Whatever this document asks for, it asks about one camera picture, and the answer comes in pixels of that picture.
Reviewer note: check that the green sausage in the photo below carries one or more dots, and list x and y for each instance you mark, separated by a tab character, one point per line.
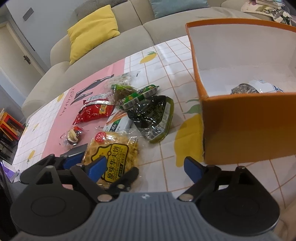
131	102
149	89

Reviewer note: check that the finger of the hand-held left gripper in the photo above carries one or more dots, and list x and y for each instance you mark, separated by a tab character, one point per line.
126	178
72	160

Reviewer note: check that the beige sofa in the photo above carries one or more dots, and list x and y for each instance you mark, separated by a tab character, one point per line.
138	37

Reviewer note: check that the yellow pillow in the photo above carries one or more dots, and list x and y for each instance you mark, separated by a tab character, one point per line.
92	32

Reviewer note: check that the purple bag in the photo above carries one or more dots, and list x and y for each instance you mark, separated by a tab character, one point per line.
8	172

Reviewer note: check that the brown snack packet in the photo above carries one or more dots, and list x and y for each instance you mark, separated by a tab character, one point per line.
122	92

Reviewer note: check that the clear packet of white candies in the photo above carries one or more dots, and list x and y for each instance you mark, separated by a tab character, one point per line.
122	78

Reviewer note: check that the round chocolate snack packet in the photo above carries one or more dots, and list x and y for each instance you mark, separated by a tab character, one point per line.
72	136

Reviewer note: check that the lemon print tablecloth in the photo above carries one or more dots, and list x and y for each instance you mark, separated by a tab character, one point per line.
161	60

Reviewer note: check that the white green carton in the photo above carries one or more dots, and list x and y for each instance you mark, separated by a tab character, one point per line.
115	125

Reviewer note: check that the blue pillow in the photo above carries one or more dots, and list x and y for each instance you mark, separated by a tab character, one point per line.
175	8

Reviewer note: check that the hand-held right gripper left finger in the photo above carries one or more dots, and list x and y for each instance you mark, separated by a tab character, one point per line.
97	170

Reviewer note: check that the silver blue snack packet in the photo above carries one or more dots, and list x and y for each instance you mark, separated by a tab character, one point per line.
254	88

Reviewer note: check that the floral cushion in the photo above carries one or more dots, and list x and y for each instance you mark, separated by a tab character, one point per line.
261	10

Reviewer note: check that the dark green pickle packet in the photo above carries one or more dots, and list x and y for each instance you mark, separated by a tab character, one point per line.
150	115

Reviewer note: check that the grey wall panel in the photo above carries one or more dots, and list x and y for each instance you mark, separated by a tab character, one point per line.
28	13

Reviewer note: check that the white door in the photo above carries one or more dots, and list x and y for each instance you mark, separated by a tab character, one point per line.
13	46

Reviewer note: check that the red snack packet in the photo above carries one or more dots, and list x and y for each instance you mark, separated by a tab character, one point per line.
94	111

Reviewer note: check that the yellow waffle packet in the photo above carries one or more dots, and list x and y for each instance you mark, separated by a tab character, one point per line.
115	148

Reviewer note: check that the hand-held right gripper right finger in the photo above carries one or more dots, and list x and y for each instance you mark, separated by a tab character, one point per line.
191	167

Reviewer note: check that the stack of colourful stools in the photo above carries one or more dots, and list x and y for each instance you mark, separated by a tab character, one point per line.
9	125

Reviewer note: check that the orange cardboard box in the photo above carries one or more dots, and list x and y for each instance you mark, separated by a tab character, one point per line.
242	127

